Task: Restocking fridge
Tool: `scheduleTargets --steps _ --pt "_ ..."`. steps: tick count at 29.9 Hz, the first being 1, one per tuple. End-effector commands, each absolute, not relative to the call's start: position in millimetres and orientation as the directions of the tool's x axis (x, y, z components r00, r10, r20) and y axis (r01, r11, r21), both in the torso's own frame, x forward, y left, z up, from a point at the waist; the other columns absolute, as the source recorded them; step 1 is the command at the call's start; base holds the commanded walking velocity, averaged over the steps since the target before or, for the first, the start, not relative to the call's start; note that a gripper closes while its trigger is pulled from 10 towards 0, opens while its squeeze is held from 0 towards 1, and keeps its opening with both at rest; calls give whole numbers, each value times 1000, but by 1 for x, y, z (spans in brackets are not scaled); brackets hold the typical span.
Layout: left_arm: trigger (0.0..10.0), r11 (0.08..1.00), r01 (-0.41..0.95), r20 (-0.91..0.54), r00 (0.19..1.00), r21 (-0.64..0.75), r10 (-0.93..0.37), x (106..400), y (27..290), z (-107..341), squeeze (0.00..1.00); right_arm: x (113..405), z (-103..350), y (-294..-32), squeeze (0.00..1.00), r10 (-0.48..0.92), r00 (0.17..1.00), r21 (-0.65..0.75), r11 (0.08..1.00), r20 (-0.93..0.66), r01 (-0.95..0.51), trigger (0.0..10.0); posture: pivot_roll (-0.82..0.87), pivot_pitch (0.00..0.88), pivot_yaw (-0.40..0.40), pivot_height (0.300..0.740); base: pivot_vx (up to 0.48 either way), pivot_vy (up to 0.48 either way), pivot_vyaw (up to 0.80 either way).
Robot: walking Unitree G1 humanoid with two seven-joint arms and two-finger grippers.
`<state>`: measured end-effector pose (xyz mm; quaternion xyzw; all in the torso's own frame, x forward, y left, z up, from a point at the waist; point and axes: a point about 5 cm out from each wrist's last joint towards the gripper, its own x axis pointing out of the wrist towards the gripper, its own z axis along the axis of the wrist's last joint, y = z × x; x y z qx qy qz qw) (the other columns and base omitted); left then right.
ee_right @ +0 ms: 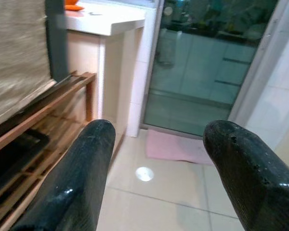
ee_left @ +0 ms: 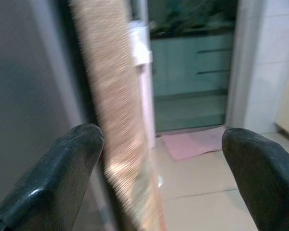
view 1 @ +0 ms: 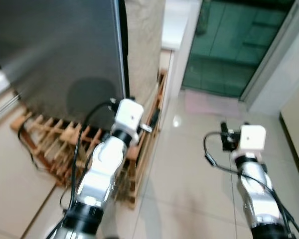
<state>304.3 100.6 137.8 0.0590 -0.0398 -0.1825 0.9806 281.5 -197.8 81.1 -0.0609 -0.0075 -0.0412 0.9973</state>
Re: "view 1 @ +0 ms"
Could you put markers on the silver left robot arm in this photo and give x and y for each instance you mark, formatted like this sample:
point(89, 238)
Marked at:
point(102, 169)

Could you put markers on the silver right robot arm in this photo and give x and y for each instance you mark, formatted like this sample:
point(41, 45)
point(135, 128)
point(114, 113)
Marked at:
point(256, 194)

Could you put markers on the small grey fridge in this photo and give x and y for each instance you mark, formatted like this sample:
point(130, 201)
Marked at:
point(55, 50)

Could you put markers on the pink floor mat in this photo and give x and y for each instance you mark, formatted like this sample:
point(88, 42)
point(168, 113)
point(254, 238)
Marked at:
point(212, 103)

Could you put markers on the beige curtain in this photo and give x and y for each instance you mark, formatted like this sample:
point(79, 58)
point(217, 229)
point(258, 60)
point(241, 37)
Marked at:
point(144, 40)

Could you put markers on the green glass door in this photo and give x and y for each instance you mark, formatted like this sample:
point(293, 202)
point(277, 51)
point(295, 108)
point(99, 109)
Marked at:
point(229, 45)

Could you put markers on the wooden wine rack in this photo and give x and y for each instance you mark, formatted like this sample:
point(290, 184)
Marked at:
point(55, 139)

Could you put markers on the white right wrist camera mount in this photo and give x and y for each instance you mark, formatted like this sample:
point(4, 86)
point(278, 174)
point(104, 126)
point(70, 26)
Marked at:
point(252, 137)

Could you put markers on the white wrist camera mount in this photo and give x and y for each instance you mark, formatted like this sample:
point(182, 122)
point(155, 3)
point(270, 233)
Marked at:
point(128, 113)
point(252, 137)

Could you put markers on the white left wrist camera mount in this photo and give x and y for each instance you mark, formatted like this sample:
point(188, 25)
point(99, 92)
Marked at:
point(128, 113)

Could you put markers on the grey door frame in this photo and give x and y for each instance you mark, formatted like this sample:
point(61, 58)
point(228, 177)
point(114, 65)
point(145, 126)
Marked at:
point(274, 59)

